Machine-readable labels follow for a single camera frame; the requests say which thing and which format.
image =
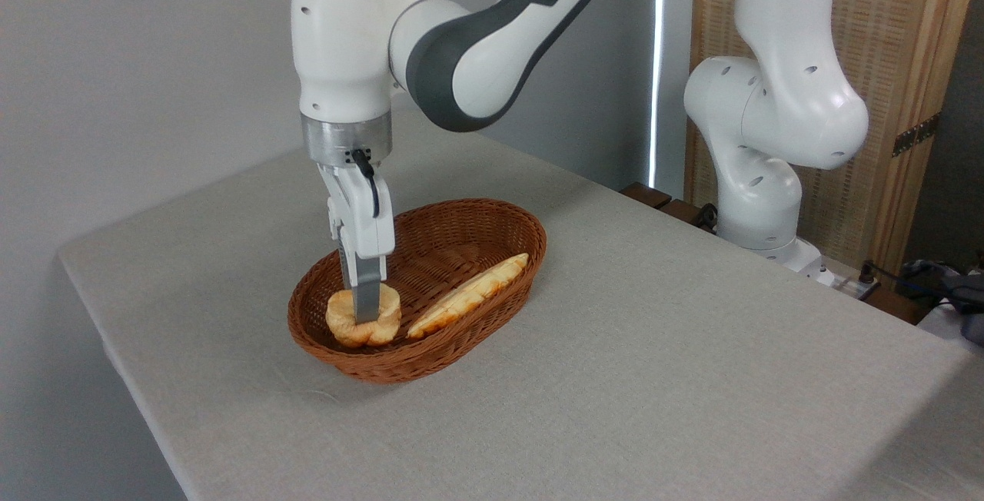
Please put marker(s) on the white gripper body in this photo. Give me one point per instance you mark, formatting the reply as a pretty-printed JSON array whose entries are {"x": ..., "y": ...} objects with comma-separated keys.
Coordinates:
[{"x": 361, "y": 224}]

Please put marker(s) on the gray gripper finger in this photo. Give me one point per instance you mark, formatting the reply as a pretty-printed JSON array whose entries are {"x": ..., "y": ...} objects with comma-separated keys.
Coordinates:
[
  {"x": 367, "y": 293},
  {"x": 347, "y": 270}
]

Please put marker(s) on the round bread roll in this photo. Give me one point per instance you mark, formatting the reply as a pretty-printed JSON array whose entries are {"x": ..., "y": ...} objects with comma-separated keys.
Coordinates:
[{"x": 338, "y": 324}]

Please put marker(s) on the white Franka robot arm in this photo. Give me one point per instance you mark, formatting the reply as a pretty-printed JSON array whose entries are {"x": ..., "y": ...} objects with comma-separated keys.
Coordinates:
[{"x": 338, "y": 40}]

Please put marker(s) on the long baguette bread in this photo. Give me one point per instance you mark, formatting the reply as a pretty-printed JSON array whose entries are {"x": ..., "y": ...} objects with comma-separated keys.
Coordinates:
[{"x": 469, "y": 297}]

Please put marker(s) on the brown wicker basket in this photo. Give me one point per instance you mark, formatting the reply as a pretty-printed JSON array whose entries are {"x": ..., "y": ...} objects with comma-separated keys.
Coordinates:
[{"x": 369, "y": 367}]

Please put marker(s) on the gray tablecloth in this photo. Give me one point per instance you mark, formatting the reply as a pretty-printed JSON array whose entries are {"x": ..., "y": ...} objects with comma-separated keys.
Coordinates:
[{"x": 653, "y": 370}]

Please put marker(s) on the white vertical light strip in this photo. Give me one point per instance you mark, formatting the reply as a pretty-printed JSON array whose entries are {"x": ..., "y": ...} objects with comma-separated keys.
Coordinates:
[{"x": 656, "y": 63}]

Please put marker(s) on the black clamp knob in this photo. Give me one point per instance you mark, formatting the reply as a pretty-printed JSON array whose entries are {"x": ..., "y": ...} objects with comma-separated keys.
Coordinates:
[{"x": 707, "y": 217}]

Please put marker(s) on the dark metal screen hinge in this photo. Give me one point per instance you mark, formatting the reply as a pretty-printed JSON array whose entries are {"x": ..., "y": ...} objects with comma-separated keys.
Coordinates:
[{"x": 915, "y": 134}]

